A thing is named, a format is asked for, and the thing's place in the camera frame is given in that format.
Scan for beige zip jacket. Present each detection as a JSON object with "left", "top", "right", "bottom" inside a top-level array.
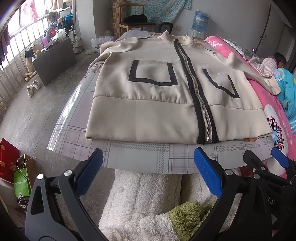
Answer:
[{"left": 85, "top": 32, "right": 280, "bottom": 144}]

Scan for black clothes on chair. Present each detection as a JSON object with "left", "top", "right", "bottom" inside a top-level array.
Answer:
[{"left": 124, "top": 14, "right": 147, "bottom": 24}]

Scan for pink floral blanket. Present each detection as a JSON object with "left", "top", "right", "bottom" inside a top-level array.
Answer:
[{"left": 204, "top": 36, "right": 296, "bottom": 180}]

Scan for green paper bag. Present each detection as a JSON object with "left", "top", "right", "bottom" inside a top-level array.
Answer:
[{"left": 14, "top": 168, "right": 31, "bottom": 198}]

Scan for green fluffy cloth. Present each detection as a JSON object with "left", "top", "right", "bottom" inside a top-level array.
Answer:
[{"left": 169, "top": 201, "right": 215, "bottom": 240}]

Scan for brown paper bag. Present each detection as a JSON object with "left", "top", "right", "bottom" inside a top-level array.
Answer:
[{"left": 16, "top": 154, "right": 37, "bottom": 189}]

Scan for red gift bag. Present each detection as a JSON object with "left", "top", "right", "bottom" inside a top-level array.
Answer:
[{"left": 0, "top": 138, "right": 19, "bottom": 183}]

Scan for plaid bed sheet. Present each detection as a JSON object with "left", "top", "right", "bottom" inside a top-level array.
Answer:
[{"left": 47, "top": 61, "right": 273, "bottom": 174}]

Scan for person in blue pajamas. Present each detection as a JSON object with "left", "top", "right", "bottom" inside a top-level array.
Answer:
[{"left": 273, "top": 52, "right": 296, "bottom": 135}]

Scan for white fluffy blanket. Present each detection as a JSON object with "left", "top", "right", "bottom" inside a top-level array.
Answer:
[{"left": 99, "top": 169, "right": 241, "bottom": 241}]

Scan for pink checkered cloth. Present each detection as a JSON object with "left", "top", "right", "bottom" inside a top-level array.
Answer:
[{"left": 247, "top": 56, "right": 278, "bottom": 78}]

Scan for floral pillow with lace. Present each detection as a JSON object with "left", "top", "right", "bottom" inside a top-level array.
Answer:
[{"left": 223, "top": 39, "right": 257, "bottom": 60}]

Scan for white shoe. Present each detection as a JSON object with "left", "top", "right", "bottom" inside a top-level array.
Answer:
[
  {"left": 26, "top": 84, "right": 34, "bottom": 98},
  {"left": 32, "top": 80, "right": 42, "bottom": 90}
]

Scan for dark grey cabinet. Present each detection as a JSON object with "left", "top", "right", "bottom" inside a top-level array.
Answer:
[{"left": 32, "top": 38, "right": 77, "bottom": 86}]

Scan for white water dispenser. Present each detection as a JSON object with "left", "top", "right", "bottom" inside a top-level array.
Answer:
[{"left": 188, "top": 29, "right": 206, "bottom": 40}]

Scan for blue water bottle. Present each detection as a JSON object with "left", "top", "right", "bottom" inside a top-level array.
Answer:
[{"left": 191, "top": 9, "right": 210, "bottom": 34}]

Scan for black round fan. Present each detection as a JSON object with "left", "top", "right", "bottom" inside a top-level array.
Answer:
[{"left": 158, "top": 22, "right": 173, "bottom": 34}]

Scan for wooden chair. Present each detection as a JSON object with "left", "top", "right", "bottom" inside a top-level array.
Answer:
[{"left": 116, "top": 2, "right": 156, "bottom": 37}]

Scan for teal floral wall cloth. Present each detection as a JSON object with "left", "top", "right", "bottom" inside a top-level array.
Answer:
[{"left": 110, "top": 0, "right": 193, "bottom": 24}]

